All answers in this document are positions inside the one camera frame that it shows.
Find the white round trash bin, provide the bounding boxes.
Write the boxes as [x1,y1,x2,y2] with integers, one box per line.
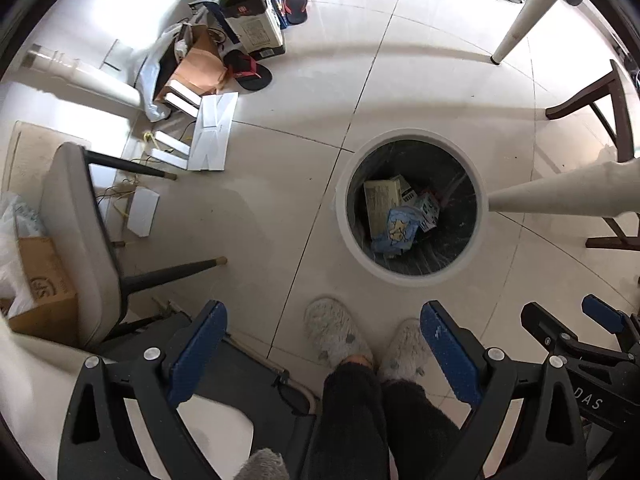
[334,129,488,287]

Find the brown cardboard box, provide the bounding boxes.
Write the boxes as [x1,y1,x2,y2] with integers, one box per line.
[8,237,78,344]

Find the white table leg near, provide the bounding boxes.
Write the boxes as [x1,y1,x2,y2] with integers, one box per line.
[488,159,640,218]

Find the white table leg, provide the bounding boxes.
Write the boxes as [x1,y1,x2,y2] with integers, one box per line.
[488,159,640,218]
[490,0,559,65]

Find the right fuzzy grey slipper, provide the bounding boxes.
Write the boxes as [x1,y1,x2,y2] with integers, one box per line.
[378,318,432,382]

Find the fuzzy grey slipper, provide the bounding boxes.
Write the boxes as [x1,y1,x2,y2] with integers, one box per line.
[378,318,432,382]
[304,297,374,368]

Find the small blue white carton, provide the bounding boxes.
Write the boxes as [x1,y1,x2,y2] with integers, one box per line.
[413,192,440,232]

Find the person's black trouser legs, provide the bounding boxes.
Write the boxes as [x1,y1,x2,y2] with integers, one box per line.
[308,363,459,479]

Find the dark wooden chair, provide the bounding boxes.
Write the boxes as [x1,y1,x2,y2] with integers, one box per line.
[544,60,639,252]

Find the blue snack wrapper in bin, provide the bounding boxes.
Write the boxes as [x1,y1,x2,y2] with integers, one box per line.
[371,206,422,255]

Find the left fuzzy grey slipper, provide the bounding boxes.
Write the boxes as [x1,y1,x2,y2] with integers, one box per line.
[304,297,374,368]

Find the beige carton in bin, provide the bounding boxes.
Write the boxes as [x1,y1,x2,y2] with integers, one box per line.
[363,176,404,238]

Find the beige padded chair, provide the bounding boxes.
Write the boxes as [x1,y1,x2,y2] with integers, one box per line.
[39,142,228,348]

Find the small white box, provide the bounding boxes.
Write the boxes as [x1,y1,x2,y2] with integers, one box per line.
[127,186,160,238]

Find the white flat cardboard sheet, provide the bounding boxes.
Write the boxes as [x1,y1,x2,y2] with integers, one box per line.
[186,92,239,171]

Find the white table leg far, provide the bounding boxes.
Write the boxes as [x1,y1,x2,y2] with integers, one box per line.
[490,0,559,65]

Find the brown paper bag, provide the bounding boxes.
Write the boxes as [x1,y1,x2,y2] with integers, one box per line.
[154,25,230,102]

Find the black red sandal near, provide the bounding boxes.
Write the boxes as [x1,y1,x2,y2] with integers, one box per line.
[222,50,272,92]

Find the black red sandal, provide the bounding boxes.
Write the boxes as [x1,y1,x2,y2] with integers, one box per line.
[222,50,272,92]
[282,0,308,25]

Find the black red sandal far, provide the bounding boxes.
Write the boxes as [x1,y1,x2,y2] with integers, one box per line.
[282,0,308,25]

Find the blue white appliance box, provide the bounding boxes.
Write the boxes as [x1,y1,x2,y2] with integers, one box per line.
[190,0,288,60]

